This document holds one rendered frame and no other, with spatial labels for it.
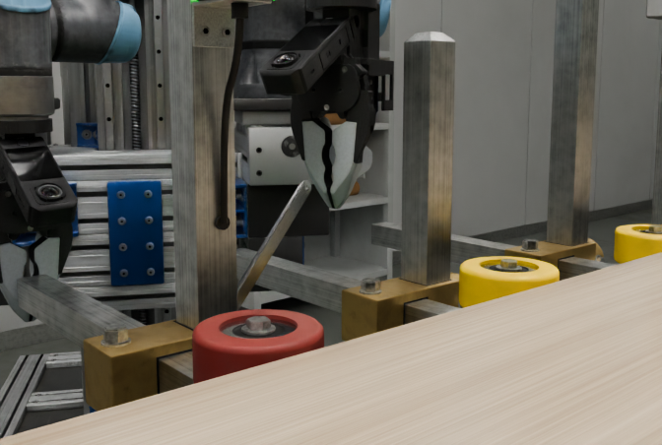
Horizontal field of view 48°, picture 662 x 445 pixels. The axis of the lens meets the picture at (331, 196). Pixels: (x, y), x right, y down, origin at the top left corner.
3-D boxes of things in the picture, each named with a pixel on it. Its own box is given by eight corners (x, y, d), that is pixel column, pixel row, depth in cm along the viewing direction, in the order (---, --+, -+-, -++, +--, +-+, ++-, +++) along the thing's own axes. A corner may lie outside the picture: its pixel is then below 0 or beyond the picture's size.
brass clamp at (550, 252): (498, 289, 88) (499, 247, 87) (563, 272, 96) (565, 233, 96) (544, 300, 83) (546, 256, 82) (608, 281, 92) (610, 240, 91)
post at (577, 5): (540, 382, 93) (556, -15, 87) (556, 375, 95) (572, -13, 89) (564, 391, 90) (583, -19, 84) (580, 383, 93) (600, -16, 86)
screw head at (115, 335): (96, 342, 54) (95, 326, 54) (123, 336, 55) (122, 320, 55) (107, 349, 52) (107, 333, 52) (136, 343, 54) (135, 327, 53)
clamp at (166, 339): (85, 404, 55) (81, 338, 55) (238, 361, 64) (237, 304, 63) (117, 429, 51) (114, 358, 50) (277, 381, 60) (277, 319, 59)
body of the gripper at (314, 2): (396, 117, 79) (397, 0, 78) (358, 119, 72) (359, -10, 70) (333, 115, 83) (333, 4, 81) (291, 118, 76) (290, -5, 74)
